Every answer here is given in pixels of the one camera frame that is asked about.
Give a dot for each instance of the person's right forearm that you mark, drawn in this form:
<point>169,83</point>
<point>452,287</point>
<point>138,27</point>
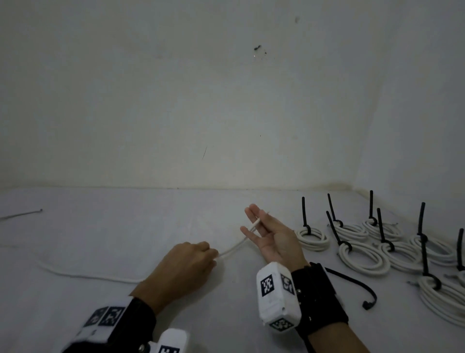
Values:
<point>341,340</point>

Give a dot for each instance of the person's left fingers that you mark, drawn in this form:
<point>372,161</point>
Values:
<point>209,256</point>

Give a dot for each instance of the person's right fingers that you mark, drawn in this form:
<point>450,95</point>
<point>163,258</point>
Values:
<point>254,216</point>

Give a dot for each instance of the person's left forearm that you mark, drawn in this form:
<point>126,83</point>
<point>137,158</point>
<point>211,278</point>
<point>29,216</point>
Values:
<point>143,297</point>

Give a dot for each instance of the person's left hand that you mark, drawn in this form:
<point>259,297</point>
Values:
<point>181,265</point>

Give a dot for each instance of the person's right hand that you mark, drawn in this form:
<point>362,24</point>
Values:
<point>281,243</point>

